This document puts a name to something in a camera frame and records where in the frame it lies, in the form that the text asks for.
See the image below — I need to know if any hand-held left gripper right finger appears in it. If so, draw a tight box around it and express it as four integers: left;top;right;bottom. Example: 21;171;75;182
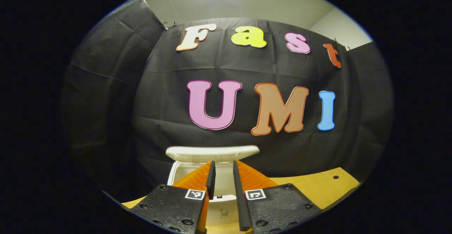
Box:
233;160;322;234

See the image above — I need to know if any black backdrop cloth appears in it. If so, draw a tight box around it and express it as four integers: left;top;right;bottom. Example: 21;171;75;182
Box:
60;0;394;203

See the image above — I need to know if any white desktop garbage bin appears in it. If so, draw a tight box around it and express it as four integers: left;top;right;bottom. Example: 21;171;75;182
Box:
166;145;260;227

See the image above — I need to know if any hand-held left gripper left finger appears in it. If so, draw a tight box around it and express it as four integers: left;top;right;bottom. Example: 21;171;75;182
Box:
130;161;216;234

